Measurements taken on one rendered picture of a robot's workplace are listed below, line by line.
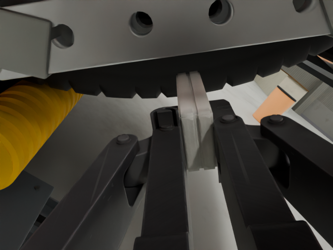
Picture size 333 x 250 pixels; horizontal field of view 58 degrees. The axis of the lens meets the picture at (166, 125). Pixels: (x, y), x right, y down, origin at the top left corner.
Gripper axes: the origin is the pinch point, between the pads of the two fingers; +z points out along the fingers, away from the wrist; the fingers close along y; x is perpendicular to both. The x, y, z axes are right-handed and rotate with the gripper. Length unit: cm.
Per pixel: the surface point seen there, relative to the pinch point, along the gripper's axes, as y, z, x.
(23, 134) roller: -12.7, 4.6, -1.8
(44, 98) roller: -13.4, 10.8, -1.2
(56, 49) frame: -7.3, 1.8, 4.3
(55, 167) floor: -47, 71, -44
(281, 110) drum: 136, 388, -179
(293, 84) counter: 330, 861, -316
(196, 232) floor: -2, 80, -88
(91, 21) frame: -4.9, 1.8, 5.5
